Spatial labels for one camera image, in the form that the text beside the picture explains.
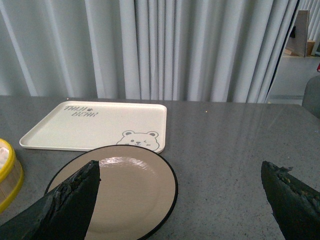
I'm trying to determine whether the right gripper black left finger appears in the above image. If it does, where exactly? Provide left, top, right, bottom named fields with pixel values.
left=0, top=160, right=100, bottom=240

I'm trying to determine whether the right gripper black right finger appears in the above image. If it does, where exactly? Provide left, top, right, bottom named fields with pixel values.
left=261, top=161, right=320, bottom=240

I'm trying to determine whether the beige plate black rim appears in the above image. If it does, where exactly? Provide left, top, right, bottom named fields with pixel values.
left=46, top=145, right=178, bottom=240

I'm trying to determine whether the cream bear tray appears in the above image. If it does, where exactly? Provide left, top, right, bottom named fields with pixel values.
left=19, top=101, right=167, bottom=153

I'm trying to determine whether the yellow rimmed bamboo steamer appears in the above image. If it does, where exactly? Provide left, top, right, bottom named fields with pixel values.
left=0, top=139, right=24, bottom=213

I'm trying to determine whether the white steamer liner cloth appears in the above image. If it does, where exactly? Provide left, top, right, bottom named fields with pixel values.
left=0, top=147, right=10, bottom=169

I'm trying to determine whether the grey chair back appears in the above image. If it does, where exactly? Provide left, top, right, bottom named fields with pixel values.
left=302, top=76, right=320, bottom=119

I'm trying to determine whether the wooden board shelf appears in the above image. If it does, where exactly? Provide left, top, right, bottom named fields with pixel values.
left=284, top=10, right=315, bottom=58

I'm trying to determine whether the white pleated curtain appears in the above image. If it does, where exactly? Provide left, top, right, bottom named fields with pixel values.
left=0, top=0, right=299, bottom=103

